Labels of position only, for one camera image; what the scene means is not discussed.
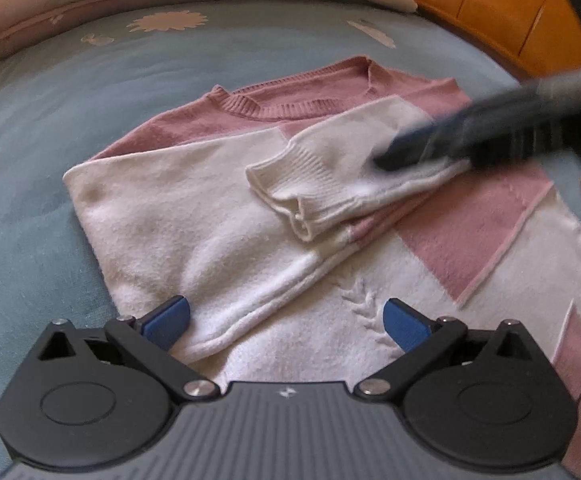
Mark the wooden headboard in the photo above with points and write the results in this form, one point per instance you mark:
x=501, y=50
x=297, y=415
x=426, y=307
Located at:
x=495, y=5

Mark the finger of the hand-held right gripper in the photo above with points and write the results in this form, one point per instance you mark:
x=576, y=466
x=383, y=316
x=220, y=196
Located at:
x=420, y=147

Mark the pink and white knit sweater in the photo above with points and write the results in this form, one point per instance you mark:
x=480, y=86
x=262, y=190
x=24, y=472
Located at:
x=170, y=220

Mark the blue floral bed sheet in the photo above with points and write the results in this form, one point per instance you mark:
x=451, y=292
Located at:
x=45, y=135

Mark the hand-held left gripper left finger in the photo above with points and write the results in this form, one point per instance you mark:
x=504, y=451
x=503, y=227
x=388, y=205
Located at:
x=168, y=319

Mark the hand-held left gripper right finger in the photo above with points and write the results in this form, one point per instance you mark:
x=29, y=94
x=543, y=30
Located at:
x=405, y=325

